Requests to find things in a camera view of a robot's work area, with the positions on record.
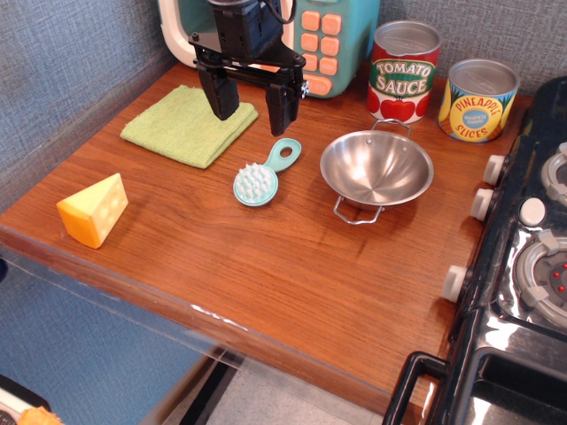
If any teal scrub brush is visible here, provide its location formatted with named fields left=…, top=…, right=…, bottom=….
left=233, top=138, right=302, bottom=207

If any white stove knob top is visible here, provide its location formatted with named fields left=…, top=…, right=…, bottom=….
left=483, top=155, right=506, bottom=186

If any pineapple slices can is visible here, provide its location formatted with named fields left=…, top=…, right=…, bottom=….
left=438, top=58, right=520, bottom=143

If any white stove knob bottom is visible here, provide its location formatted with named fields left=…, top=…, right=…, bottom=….
left=442, top=265, right=468, bottom=303

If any white stove knob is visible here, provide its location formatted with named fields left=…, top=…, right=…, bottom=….
left=483, top=155, right=506, bottom=186
left=442, top=265, right=468, bottom=303
left=470, top=189, right=493, bottom=221

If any tomato sauce can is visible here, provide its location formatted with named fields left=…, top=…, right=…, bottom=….
left=367, top=20, right=441, bottom=124

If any green folded towel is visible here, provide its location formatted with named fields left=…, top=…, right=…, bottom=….
left=120, top=85, right=258, bottom=169

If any black toy stove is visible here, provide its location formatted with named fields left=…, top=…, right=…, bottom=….
left=384, top=77, right=566, bottom=424

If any stainless steel colander bowl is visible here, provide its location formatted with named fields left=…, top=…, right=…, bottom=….
left=320, top=119, right=434, bottom=226

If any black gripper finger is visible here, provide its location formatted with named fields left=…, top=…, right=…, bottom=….
left=198, top=70, right=240, bottom=120
left=266, top=84, right=300, bottom=136

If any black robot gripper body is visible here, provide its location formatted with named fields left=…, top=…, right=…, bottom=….
left=189, top=1, right=308, bottom=98

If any white stove knob middle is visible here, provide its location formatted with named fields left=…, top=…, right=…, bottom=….
left=470, top=189, right=493, bottom=221

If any orange fuzzy object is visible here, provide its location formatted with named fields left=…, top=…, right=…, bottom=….
left=17, top=406, right=63, bottom=425

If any teal toy microwave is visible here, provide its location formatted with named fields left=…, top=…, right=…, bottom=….
left=157, top=0, right=380, bottom=98

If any yellow toy cheese wedge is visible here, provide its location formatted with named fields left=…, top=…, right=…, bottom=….
left=56, top=174, right=128, bottom=249

